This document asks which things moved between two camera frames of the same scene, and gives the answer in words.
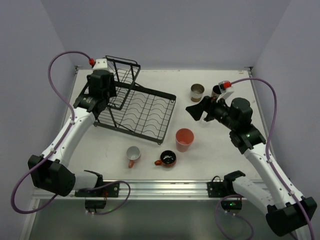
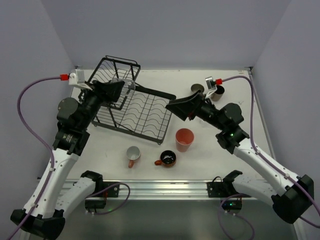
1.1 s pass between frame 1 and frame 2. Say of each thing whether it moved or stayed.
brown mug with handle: stayed
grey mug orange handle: stayed
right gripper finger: moved
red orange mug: stayed
